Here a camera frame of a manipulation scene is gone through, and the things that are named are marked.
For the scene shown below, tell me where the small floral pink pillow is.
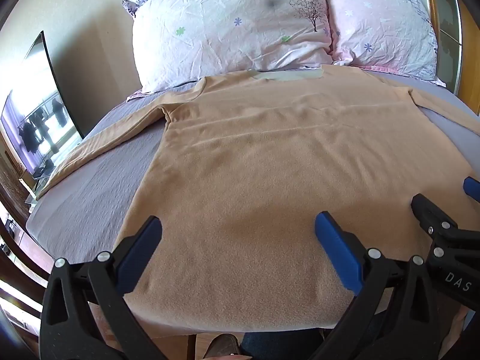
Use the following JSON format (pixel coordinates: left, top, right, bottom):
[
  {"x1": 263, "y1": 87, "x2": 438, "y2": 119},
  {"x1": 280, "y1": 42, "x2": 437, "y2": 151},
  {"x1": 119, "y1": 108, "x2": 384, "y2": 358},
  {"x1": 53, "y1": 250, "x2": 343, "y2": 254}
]
[{"x1": 313, "y1": 0, "x2": 447, "y2": 87}]

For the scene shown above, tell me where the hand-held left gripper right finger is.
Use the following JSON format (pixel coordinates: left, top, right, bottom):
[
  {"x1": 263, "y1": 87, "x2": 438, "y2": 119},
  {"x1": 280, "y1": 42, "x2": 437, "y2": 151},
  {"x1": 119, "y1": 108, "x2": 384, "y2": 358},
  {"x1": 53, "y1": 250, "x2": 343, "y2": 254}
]
[{"x1": 311, "y1": 211, "x2": 444, "y2": 360}]

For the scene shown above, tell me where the tan long-sleeve shirt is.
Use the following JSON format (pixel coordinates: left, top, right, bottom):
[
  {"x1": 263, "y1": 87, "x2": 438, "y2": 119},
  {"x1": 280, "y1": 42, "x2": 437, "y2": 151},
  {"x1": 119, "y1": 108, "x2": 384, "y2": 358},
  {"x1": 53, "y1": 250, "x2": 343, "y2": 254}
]
[{"x1": 39, "y1": 64, "x2": 480, "y2": 330}]

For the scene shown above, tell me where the person's leg in jeans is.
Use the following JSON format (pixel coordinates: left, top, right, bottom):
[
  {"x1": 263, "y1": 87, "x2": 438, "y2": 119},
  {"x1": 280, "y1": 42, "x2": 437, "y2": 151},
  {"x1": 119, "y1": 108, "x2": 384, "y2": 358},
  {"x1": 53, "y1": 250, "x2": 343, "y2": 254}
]
[{"x1": 240, "y1": 331, "x2": 324, "y2": 360}]

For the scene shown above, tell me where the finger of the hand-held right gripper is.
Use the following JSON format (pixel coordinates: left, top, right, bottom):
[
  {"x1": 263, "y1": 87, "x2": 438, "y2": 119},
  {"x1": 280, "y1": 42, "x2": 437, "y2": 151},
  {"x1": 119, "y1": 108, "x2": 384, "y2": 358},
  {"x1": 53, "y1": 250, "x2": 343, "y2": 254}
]
[
  {"x1": 410, "y1": 193, "x2": 480, "y2": 250},
  {"x1": 463, "y1": 176, "x2": 480, "y2": 199}
]

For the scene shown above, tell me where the large floral pink pillow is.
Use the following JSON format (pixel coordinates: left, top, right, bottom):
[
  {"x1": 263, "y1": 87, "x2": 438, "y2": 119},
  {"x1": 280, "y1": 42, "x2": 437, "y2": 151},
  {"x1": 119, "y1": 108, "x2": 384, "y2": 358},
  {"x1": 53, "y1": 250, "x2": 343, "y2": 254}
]
[{"x1": 122, "y1": 0, "x2": 332, "y2": 94}]

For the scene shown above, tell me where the flat screen television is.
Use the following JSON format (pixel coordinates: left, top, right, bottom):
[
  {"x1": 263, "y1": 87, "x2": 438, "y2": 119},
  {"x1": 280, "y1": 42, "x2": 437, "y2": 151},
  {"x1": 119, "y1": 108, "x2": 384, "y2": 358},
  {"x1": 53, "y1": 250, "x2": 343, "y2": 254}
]
[{"x1": 0, "y1": 30, "x2": 85, "y2": 181}]

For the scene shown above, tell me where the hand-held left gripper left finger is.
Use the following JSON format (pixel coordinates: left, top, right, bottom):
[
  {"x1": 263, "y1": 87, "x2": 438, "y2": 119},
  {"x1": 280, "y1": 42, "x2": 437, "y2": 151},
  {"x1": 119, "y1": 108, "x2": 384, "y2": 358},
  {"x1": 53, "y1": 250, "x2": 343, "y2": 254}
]
[{"x1": 39, "y1": 215, "x2": 166, "y2": 360}]

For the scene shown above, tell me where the bed with grey sheet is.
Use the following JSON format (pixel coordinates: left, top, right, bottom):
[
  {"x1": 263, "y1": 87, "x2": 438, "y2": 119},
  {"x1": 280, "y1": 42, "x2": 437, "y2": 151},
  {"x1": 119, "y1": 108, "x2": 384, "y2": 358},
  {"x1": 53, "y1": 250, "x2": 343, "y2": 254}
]
[{"x1": 25, "y1": 65, "x2": 480, "y2": 336}]

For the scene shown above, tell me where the brown slipper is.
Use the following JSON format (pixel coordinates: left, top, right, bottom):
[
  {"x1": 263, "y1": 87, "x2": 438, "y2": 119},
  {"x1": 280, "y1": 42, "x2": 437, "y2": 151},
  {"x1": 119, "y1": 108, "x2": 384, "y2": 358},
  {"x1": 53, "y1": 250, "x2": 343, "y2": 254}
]
[{"x1": 203, "y1": 335, "x2": 244, "y2": 360}]

